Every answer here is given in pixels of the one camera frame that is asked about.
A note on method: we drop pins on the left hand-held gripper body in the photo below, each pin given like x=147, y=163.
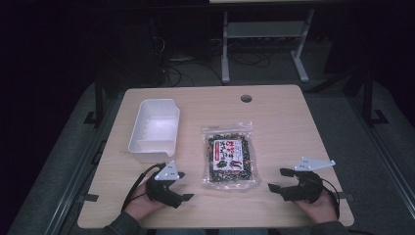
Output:
x=161, y=191

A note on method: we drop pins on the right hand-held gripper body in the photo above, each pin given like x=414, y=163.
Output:
x=305, y=187

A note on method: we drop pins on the person's left hand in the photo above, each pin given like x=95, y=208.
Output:
x=143, y=205

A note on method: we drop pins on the person's right hand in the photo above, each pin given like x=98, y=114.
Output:
x=318, y=209

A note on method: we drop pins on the black table edge clip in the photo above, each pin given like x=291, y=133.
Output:
x=346, y=196
x=88, y=197

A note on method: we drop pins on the white plastic bin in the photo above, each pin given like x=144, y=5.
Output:
x=155, y=130

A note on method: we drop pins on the clear seaweed snack packet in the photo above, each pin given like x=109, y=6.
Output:
x=230, y=155

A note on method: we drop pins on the black metal stand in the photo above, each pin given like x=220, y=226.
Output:
x=368, y=98
x=98, y=101

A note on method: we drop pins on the grey metal floor rail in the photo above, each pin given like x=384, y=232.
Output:
x=388, y=166
x=75, y=182

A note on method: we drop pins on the white metal desk frame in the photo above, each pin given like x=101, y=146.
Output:
x=266, y=30

